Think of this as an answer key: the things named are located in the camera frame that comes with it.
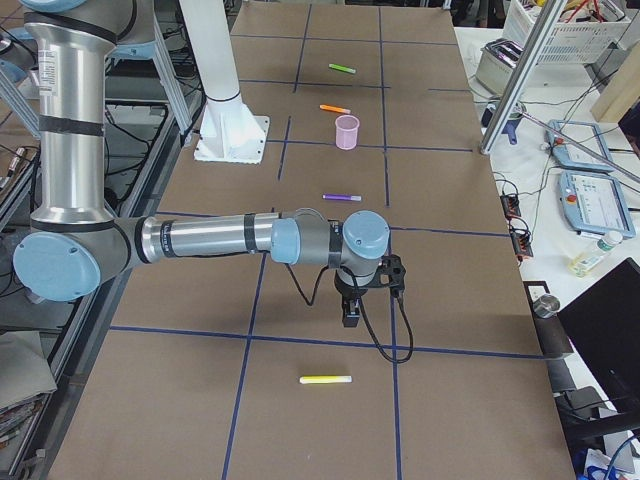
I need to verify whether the metal grabber stick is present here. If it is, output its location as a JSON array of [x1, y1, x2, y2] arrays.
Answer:
[[521, 110, 639, 183]]

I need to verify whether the orange highlighter pen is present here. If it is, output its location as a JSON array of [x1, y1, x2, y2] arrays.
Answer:
[[319, 104, 351, 115]]

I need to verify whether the near blue teach pendant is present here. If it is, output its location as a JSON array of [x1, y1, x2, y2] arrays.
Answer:
[[559, 170, 636, 239]]

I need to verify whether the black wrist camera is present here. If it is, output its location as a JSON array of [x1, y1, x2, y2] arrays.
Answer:
[[377, 254, 406, 300]]

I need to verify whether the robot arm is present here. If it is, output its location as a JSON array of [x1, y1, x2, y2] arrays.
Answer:
[[13, 1, 394, 326]]

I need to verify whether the far blue teach pendant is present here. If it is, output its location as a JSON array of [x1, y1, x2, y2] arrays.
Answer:
[[546, 119, 614, 173]]

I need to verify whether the blue teach pendant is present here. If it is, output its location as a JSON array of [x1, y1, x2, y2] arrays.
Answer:
[[546, 119, 614, 173], [559, 170, 636, 239]]

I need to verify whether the black monitor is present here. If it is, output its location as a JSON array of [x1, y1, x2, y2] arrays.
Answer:
[[559, 258, 639, 412]]

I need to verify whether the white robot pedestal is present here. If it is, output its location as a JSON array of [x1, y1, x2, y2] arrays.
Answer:
[[180, 0, 270, 164]]

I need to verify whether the purple highlighter pen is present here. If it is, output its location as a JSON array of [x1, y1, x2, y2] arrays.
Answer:
[[322, 193, 362, 202]]

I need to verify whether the blue saucepan with lid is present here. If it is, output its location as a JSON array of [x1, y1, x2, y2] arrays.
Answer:
[[481, 97, 527, 145]]

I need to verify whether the steel cup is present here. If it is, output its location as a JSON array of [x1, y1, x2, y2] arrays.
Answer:
[[532, 293, 561, 319]]

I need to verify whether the white plastic basket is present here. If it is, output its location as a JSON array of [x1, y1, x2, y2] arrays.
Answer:
[[503, 1, 631, 64]]

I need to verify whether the pink mesh pen holder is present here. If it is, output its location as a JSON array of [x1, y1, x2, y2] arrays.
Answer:
[[335, 115, 360, 150]]

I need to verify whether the wooden board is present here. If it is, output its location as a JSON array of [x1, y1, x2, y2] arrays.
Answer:
[[591, 42, 640, 123]]

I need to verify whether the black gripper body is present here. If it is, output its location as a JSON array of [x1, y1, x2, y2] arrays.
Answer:
[[334, 270, 364, 311]]

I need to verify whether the small plastic bottle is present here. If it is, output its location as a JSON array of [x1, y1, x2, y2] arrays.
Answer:
[[569, 230, 623, 277]]

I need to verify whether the white toaster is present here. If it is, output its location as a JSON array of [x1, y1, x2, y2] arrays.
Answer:
[[475, 38, 524, 95]]

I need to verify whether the green highlighter pen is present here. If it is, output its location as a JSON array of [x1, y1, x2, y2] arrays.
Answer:
[[328, 63, 357, 75]]

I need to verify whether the aluminium frame post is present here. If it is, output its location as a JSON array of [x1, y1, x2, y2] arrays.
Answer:
[[479, 0, 565, 155]]

